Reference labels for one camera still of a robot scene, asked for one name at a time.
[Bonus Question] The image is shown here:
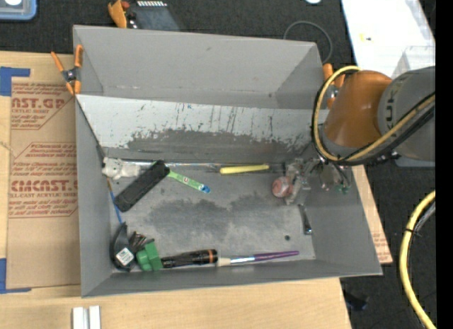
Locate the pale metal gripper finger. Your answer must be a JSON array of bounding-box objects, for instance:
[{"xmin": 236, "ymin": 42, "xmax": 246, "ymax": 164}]
[
  {"xmin": 285, "ymin": 178, "xmax": 311, "ymax": 205},
  {"xmin": 285, "ymin": 159, "xmax": 306, "ymax": 179}
]

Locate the red and white ball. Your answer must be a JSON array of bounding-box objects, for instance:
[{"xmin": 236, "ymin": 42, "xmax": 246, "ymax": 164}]
[{"xmin": 271, "ymin": 176, "xmax": 294, "ymax": 199}]

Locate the yellow marker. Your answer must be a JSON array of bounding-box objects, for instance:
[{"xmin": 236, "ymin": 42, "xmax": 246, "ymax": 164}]
[{"xmin": 219, "ymin": 164, "xmax": 271, "ymax": 175}]

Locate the purple paintbrush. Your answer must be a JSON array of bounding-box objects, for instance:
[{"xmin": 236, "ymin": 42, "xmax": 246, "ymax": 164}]
[{"xmin": 216, "ymin": 250, "xmax": 300, "ymax": 268}]

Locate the grey metal bin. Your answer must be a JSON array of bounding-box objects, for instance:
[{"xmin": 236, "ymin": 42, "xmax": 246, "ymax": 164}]
[{"xmin": 72, "ymin": 25, "xmax": 384, "ymax": 299}]

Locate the green and blue toothbrush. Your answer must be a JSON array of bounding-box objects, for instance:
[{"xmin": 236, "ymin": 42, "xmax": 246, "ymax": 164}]
[{"xmin": 166, "ymin": 170, "xmax": 212, "ymax": 195}]

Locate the black and orange screwdriver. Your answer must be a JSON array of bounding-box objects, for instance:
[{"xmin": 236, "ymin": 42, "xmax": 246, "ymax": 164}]
[{"xmin": 161, "ymin": 248, "xmax": 219, "ymax": 270}]

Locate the black flat block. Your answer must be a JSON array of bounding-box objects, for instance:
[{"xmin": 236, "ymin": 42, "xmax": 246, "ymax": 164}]
[{"xmin": 113, "ymin": 160, "xmax": 171, "ymax": 213}]

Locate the green plastic block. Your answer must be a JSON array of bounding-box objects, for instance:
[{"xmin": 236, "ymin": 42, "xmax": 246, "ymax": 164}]
[{"xmin": 135, "ymin": 241, "xmax": 164, "ymax": 272}]

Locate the white toy animal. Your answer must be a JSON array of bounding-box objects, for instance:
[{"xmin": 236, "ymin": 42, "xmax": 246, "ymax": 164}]
[{"xmin": 101, "ymin": 157, "xmax": 142, "ymax": 180}]

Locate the brown cardboard board red print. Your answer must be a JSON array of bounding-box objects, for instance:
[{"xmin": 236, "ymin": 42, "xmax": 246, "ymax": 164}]
[{"xmin": 0, "ymin": 50, "xmax": 394, "ymax": 295}]

